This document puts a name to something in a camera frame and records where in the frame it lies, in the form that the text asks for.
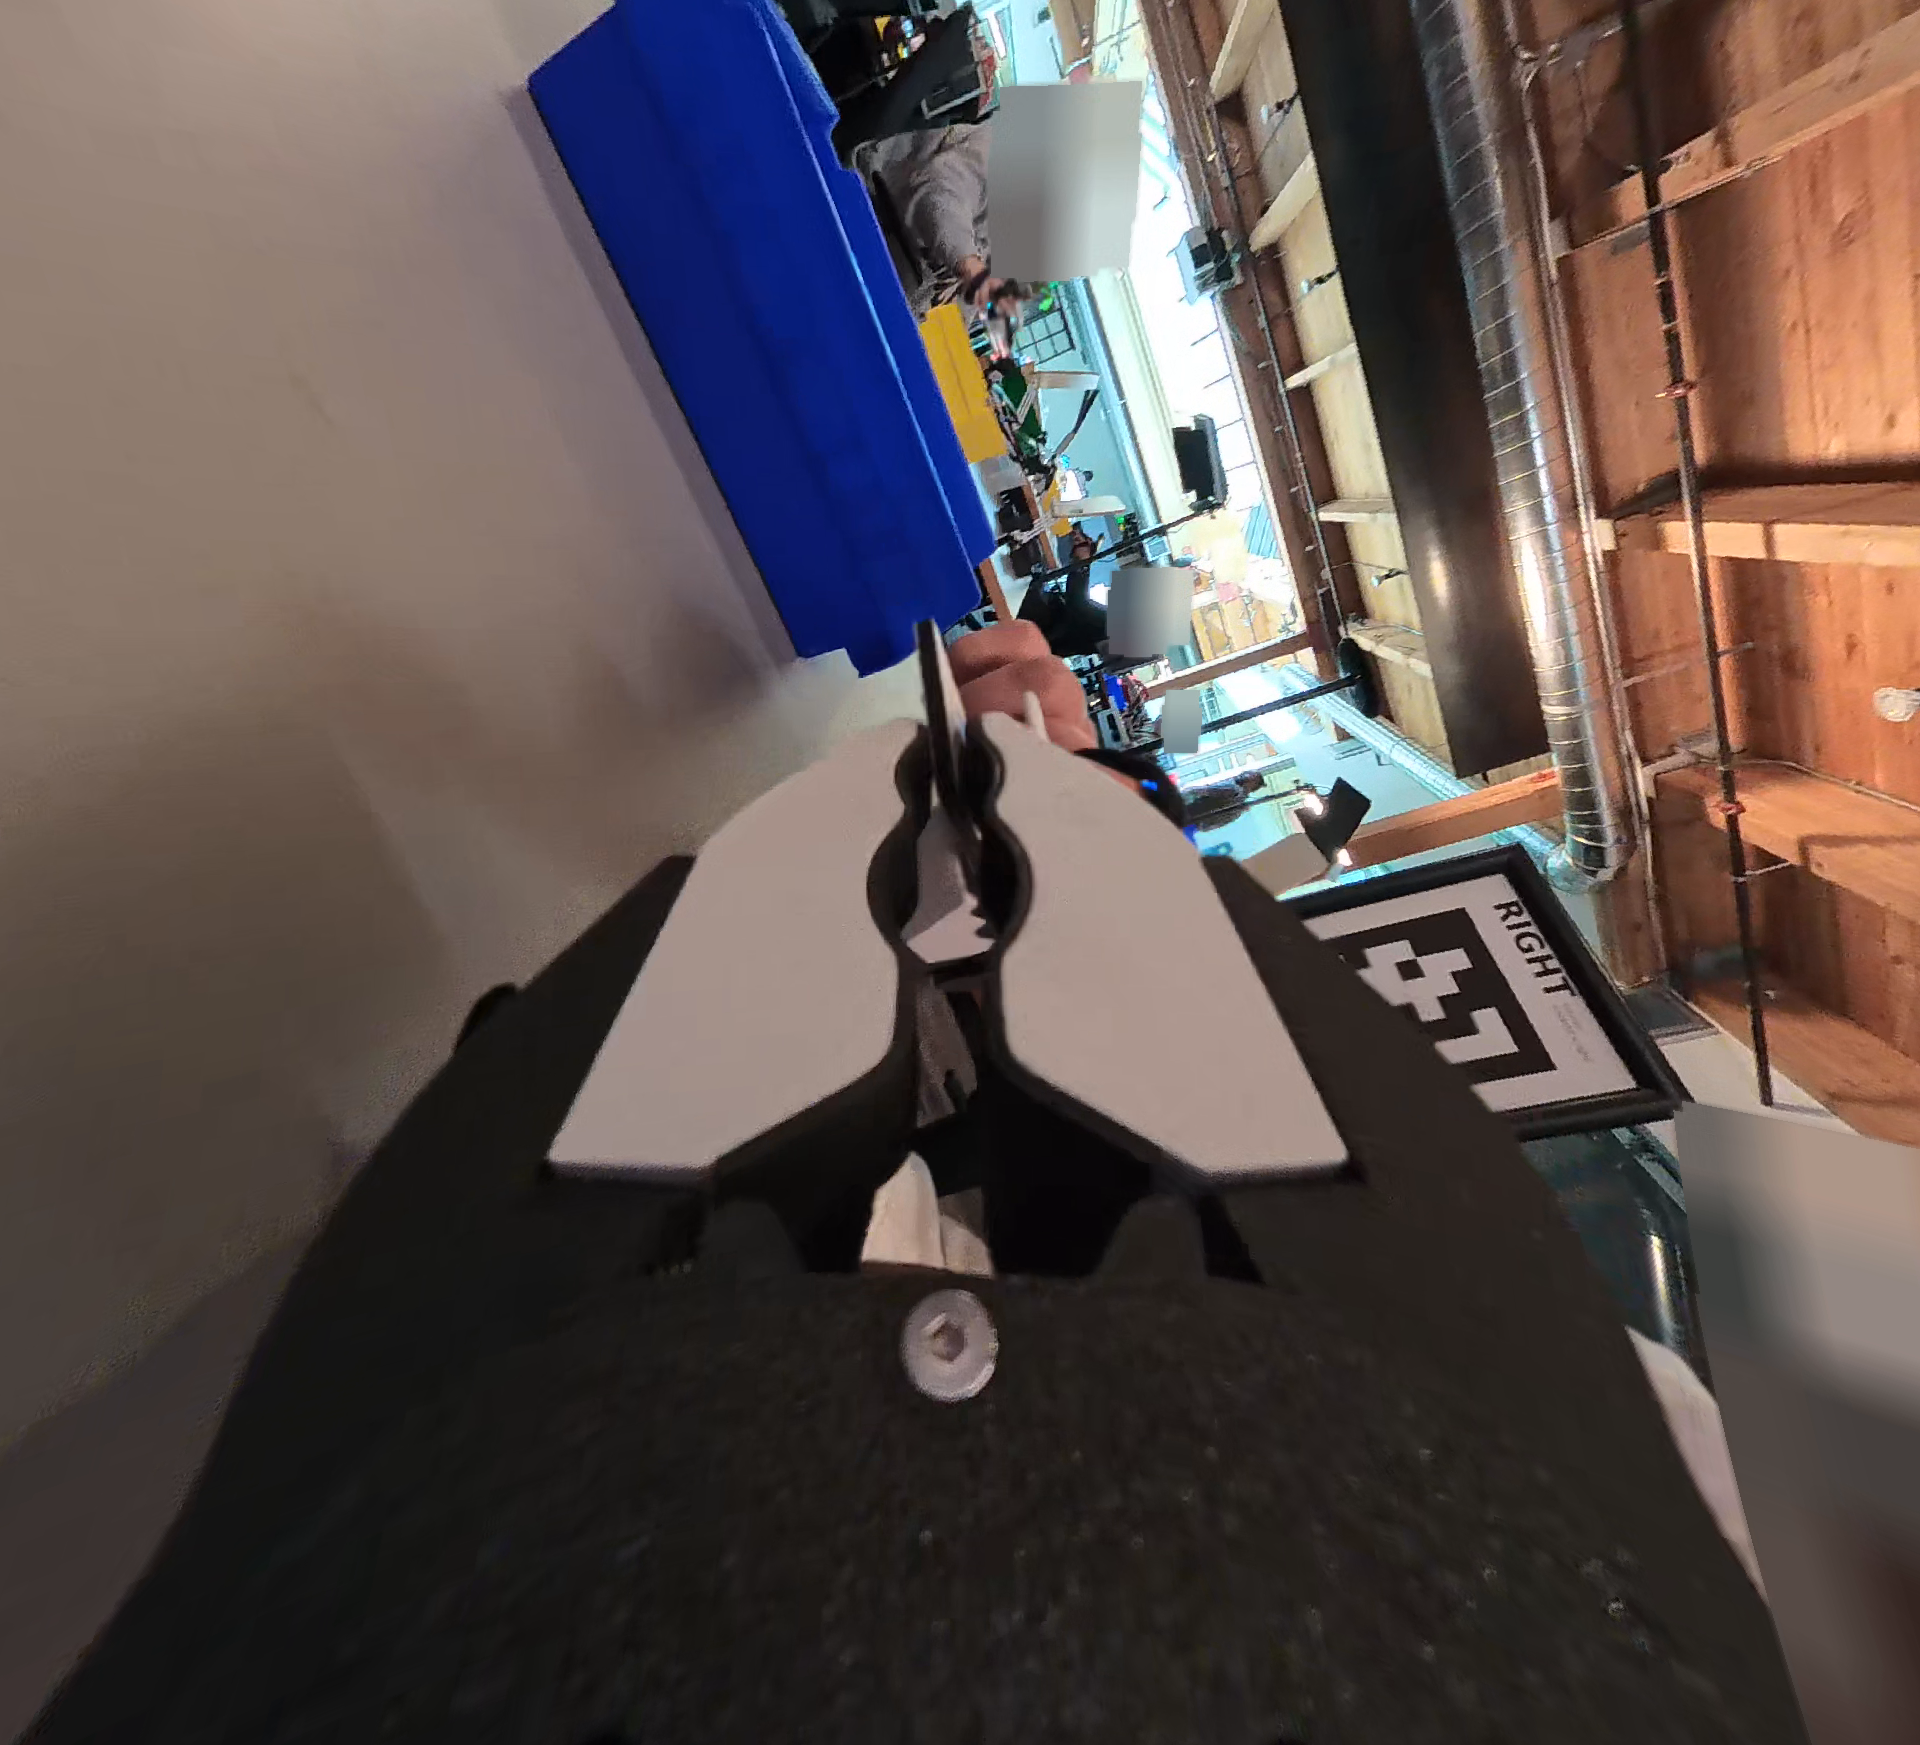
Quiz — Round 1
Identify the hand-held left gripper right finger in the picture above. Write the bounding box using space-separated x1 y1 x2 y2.
967 724 1352 1188

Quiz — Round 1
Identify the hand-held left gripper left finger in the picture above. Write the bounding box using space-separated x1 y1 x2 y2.
547 722 930 1182

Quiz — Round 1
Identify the black white card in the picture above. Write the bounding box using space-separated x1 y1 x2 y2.
906 619 1005 975

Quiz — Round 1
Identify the person's right hand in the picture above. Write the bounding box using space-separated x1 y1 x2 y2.
949 615 1101 755

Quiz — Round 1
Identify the black floor lamp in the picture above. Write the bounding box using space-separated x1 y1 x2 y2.
1194 632 1377 737

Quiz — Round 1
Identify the black framed marker sign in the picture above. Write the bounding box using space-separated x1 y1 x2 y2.
1288 842 1684 1140

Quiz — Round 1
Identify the yellow storage bin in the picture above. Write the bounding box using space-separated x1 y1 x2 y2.
920 304 997 464

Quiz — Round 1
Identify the blue bin with marker label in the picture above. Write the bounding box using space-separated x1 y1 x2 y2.
532 0 1005 678

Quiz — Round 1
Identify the black ceiling pipe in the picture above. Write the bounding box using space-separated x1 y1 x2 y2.
1600 0 1786 1109

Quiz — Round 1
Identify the black rectangular duct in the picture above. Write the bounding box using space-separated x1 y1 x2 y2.
1240 0 1549 784

